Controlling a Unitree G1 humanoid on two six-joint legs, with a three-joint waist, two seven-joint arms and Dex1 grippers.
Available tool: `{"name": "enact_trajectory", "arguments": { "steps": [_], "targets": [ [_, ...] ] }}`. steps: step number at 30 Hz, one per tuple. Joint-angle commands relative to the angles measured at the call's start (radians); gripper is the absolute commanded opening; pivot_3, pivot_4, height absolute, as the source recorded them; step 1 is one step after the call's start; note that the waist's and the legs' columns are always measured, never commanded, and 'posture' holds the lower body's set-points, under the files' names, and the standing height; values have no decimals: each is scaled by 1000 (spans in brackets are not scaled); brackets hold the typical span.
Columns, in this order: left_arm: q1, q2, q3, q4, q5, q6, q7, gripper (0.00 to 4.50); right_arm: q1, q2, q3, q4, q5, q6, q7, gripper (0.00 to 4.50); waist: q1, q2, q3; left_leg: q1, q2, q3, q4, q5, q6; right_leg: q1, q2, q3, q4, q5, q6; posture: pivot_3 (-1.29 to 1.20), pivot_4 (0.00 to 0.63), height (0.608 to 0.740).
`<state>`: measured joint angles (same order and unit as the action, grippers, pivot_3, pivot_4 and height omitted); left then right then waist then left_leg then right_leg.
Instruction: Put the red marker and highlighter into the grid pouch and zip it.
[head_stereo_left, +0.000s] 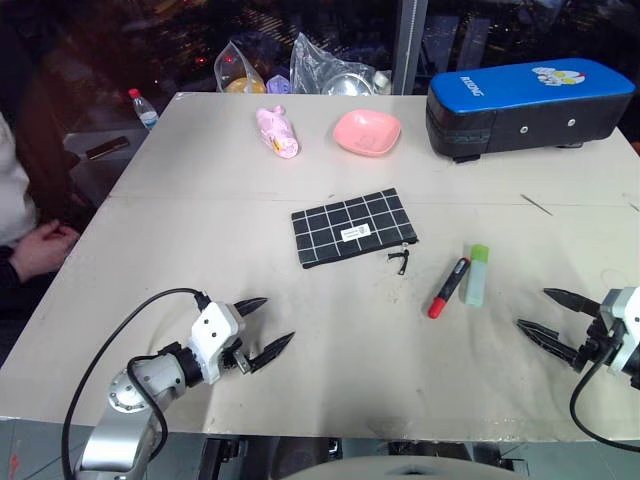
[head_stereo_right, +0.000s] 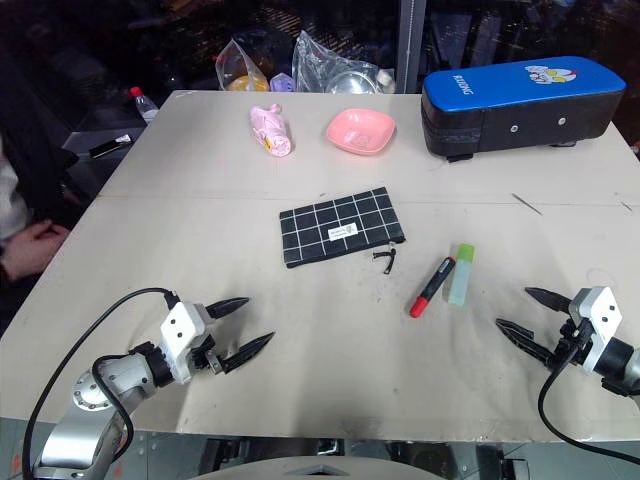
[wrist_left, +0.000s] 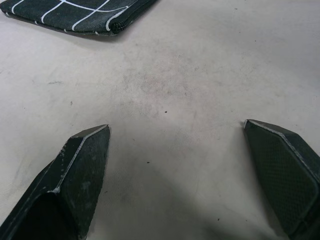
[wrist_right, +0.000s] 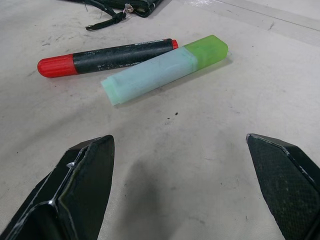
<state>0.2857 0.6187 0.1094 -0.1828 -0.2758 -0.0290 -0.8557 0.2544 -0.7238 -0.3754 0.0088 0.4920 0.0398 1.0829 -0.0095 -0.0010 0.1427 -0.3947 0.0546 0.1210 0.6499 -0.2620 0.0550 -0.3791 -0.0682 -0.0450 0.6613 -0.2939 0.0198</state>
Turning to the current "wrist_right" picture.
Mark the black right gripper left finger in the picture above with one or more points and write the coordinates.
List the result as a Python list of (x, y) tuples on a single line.
[(75, 190)]

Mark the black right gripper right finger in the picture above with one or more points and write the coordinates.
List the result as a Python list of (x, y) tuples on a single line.
[(282, 185)]

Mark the black zipper pouch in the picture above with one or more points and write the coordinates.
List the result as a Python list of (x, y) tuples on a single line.
[(117, 10)]

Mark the black marker with red cap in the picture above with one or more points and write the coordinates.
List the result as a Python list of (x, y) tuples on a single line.
[(105, 58)]

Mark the green highlighter pen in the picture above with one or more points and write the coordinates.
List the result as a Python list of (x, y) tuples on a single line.
[(162, 70)]

